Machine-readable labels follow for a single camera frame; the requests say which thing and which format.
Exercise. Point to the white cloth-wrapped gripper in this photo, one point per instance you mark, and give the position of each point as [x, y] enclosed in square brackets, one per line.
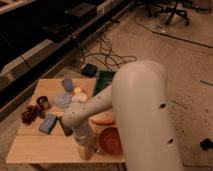
[86, 140]

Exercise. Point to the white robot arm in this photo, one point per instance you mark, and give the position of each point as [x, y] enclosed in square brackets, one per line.
[137, 95]

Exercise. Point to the orange bowl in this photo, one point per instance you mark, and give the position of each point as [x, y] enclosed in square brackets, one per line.
[109, 141]

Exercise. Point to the orange carrot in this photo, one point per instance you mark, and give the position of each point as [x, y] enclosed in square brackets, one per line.
[102, 122]

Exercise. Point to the black rectangular block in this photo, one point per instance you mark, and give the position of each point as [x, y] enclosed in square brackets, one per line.
[67, 131]

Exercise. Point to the white cup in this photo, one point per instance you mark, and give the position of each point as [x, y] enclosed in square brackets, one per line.
[79, 97]

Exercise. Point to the blue sponge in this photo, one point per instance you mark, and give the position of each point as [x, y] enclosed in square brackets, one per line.
[48, 123]

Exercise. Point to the light blue plate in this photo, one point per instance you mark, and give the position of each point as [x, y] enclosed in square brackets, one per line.
[63, 100]

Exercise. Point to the wooden table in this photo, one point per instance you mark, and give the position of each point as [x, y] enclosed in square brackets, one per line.
[30, 146]

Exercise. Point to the small yellow object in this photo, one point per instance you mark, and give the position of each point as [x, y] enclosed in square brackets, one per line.
[77, 90]

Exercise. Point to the blue cup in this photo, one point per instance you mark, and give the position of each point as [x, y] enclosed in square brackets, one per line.
[67, 84]

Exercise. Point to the small metal cup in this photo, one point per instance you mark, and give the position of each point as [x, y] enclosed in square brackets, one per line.
[43, 102]

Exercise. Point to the dark red grapes bunch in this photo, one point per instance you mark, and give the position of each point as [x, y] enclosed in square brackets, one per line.
[31, 113]

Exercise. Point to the green plastic tray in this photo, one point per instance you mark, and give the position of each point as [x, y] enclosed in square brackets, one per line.
[104, 79]

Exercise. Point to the black power adapter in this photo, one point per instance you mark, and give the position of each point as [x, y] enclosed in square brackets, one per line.
[89, 70]

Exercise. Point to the dark shelf unit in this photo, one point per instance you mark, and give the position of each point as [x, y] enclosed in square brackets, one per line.
[35, 39]

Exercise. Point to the black box on floor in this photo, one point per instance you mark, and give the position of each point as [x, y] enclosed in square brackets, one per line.
[206, 144]

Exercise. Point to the office chair base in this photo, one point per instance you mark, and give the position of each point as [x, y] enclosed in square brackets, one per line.
[172, 11]

